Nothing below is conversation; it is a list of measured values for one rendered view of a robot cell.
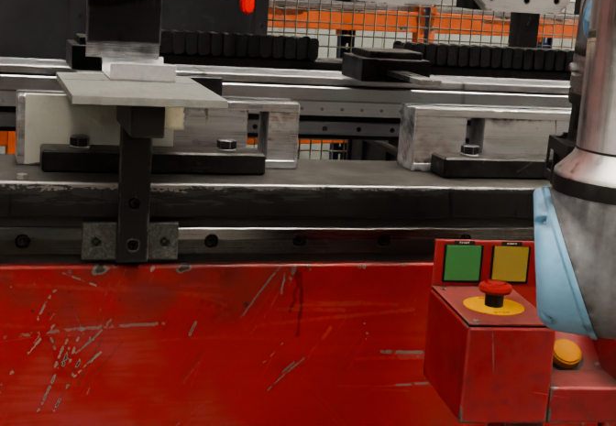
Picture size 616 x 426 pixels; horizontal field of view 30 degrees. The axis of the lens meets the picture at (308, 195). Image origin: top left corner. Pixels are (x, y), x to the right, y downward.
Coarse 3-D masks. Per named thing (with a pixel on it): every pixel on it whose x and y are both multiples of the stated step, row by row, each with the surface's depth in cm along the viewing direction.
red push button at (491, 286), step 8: (488, 280) 136; (496, 280) 136; (480, 288) 135; (488, 288) 134; (496, 288) 134; (504, 288) 134; (488, 296) 135; (496, 296) 135; (488, 304) 136; (496, 304) 135
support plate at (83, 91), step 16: (64, 80) 145; (80, 80) 146; (176, 80) 154; (192, 80) 155; (80, 96) 130; (96, 96) 130; (112, 96) 131; (128, 96) 132; (144, 96) 133; (160, 96) 134; (176, 96) 135; (192, 96) 136; (208, 96) 137
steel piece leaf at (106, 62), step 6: (102, 60) 158; (108, 60) 159; (114, 60) 159; (120, 60) 159; (126, 60) 159; (132, 60) 160; (138, 60) 160; (144, 60) 160; (150, 60) 160; (156, 60) 161; (162, 60) 161; (102, 66) 158; (108, 66) 158
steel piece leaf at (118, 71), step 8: (112, 64) 148; (120, 64) 148; (128, 64) 148; (136, 64) 149; (144, 64) 149; (104, 72) 155; (112, 72) 148; (120, 72) 148; (128, 72) 149; (136, 72) 149; (144, 72) 149; (152, 72) 150; (160, 72) 150; (168, 72) 150; (112, 80) 148; (120, 80) 149; (128, 80) 149; (136, 80) 149; (144, 80) 149; (152, 80) 150; (160, 80) 150; (168, 80) 150
